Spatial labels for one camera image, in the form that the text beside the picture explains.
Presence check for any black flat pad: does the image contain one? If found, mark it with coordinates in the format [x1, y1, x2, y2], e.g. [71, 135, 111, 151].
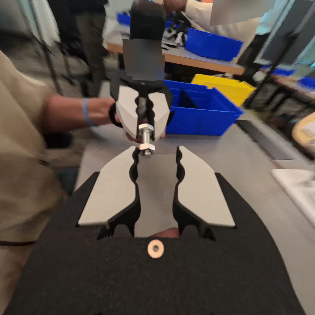
[235, 117, 297, 161]

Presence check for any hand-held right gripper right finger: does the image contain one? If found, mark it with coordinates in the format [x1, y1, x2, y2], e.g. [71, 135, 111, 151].
[173, 145, 236, 233]

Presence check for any steel hex bolt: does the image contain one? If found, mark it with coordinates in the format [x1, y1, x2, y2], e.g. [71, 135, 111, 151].
[137, 123, 156, 146]

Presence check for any blue wristband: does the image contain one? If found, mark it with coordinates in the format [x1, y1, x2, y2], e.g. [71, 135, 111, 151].
[82, 97, 95, 128]

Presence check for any person's left forearm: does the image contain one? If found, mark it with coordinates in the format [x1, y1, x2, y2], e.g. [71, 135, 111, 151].
[41, 95, 116, 134]

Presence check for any blue plastic bin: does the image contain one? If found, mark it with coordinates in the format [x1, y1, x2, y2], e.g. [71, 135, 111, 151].
[184, 27, 244, 62]

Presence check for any person's left hand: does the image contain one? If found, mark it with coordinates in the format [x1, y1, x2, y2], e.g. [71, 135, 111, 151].
[125, 132, 144, 145]

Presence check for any yellow plastic bin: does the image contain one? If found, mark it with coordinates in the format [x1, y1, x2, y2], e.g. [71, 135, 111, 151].
[191, 73, 257, 107]

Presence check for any blue bin with black divider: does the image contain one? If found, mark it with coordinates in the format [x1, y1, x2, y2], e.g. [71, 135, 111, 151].
[164, 79, 244, 137]

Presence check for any instruction board on white stand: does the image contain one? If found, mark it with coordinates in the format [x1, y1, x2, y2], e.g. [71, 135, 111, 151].
[270, 112, 315, 228]

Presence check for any steel hex nut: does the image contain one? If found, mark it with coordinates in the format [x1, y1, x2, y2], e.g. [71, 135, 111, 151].
[138, 142, 157, 159]

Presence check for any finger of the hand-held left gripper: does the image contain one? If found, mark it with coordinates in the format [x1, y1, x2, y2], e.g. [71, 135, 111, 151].
[115, 87, 142, 141]
[150, 93, 170, 141]

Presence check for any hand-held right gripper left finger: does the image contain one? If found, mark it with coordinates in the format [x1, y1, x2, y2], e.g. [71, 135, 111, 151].
[77, 146, 141, 232]

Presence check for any wooden rear table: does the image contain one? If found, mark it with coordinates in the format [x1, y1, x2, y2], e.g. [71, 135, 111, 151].
[105, 42, 246, 77]

